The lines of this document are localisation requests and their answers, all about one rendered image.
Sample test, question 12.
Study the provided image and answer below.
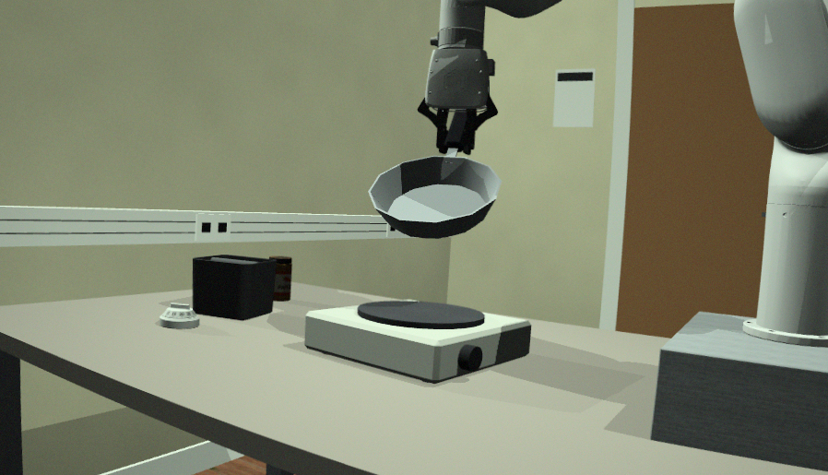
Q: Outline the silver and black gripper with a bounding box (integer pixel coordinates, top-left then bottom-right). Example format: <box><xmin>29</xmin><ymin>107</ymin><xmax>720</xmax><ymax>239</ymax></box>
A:
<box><xmin>418</xmin><ymin>44</ymin><xmax>498</xmax><ymax>155</ymax></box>

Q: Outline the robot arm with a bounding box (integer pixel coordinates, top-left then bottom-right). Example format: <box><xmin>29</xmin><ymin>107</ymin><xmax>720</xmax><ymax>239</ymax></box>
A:
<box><xmin>431</xmin><ymin>0</ymin><xmax>828</xmax><ymax>348</ymax></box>

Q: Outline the grey frying pan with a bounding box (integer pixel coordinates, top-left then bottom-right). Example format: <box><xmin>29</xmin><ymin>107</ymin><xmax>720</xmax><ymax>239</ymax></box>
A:
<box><xmin>368</xmin><ymin>113</ymin><xmax>502</xmax><ymax>239</ymax></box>

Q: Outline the brown spice jar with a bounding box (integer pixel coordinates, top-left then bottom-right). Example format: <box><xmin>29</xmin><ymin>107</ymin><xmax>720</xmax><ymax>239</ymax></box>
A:
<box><xmin>269</xmin><ymin>256</ymin><xmax>292</xmax><ymax>302</ymax></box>

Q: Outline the white kitchen timer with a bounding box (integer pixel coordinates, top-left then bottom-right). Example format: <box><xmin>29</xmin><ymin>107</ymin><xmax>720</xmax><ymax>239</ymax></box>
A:
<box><xmin>160</xmin><ymin>303</ymin><xmax>199</xmax><ymax>329</ymax></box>

